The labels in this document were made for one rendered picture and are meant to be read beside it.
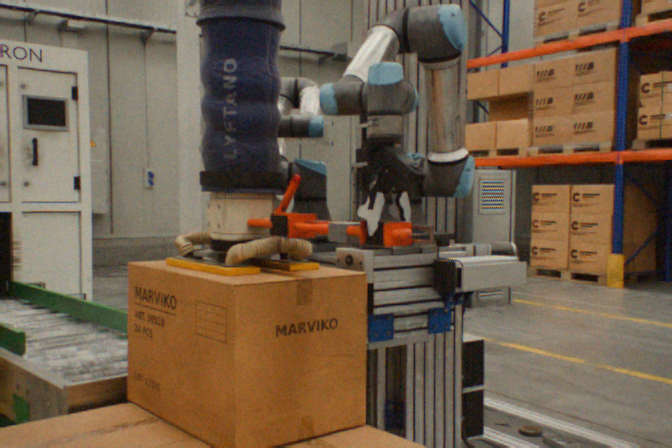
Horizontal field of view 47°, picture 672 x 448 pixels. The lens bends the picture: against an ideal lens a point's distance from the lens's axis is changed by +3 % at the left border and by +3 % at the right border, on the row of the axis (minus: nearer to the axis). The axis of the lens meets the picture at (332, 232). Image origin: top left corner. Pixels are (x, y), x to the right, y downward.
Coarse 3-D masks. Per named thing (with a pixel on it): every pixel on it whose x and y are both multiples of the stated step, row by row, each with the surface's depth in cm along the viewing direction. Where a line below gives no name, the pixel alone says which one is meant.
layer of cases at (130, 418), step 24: (120, 408) 215; (0, 432) 196; (24, 432) 196; (48, 432) 195; (72, 432) 195; (96, 432) 195; (120, 432) 195; (144, 432) 194; (168, 432) 194; (336, 432) 194; (360, 432) 194; (384, 432) 194
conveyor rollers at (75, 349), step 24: (0, 312) 380; (24, 312) 379; (48, 312) 377; (48, 336) 323; (72, 336) 320; (96, 336) 318; (120, 336) 315; (48, 360) 278; (72, 360) 275; (96, 360) 272; (120, 360) 276
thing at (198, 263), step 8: (176, 256) 211; (192, 256) 212; (200, 256) 207; (224, 256) 196; (168, 264) 211; (176, 264) 207; (184, 264) 204; (192, 264) 200; (200, 264) 197; (208, 264) 196; (216, 264) 193; (224, 264) 193; (208, 272) 194; (216, 272) 190; (224, 272) 187; (232, 272) 187; (240, 272) 189; (248, 272) 190; (256, 272) 192
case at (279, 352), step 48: (144, 288) 211; (192, 288) 189; (240, 288) 173; (288, 288) 182; (336, 288) 191; (144, 336) 212; (192, 336) 189; (240, 336) 174; (288, 336) 182; (336, 336) 192; (144, 384) 212; (192, 384) 190; (240, 384) 175; (288, 384) 183; (336, 384) 192; (192, 432) 190; (240, 432) 175; (288, 432) 184
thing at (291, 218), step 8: (272, 216) 187; (280, 216) 184; (288, 216) 191; (296, 216) 183; (304, 216) 185; (312, 216) 186; (272, 224) 188; (280, 224) 185; (288, 224) 183; (272, 232) 187; (280, 232) 184; (288, 232) 183; (296, 232) 184
